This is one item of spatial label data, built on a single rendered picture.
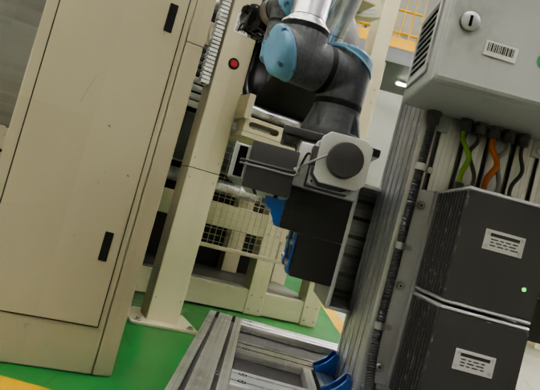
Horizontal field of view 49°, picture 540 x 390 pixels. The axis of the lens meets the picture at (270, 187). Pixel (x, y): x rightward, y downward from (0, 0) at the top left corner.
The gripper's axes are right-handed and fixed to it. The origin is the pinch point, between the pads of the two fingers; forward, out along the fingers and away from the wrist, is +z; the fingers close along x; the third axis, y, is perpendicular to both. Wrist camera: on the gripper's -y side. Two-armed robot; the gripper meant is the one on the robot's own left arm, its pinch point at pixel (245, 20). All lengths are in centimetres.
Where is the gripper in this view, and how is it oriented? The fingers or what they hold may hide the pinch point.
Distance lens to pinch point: 185.6
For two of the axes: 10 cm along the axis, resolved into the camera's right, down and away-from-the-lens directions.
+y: -3.8, 9.2, -1.1
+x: 8.2, 3.9, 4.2
